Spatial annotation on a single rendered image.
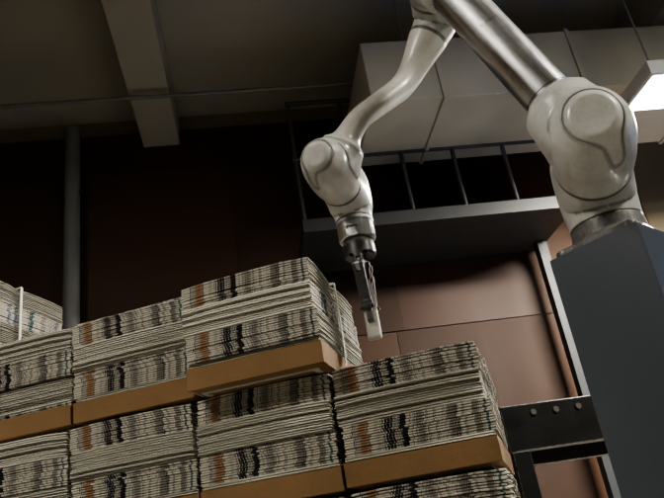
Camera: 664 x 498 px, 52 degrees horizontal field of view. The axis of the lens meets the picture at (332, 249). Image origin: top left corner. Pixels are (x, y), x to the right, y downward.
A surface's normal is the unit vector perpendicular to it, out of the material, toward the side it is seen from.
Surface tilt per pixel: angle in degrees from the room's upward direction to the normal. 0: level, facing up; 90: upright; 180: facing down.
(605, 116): 96
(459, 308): 90
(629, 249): 90
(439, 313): 90
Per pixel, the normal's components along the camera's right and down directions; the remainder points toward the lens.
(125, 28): 0.15, 0.90
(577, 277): -0.76, -0.16
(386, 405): -0.29, -0.37
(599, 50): 0.08, -0.42
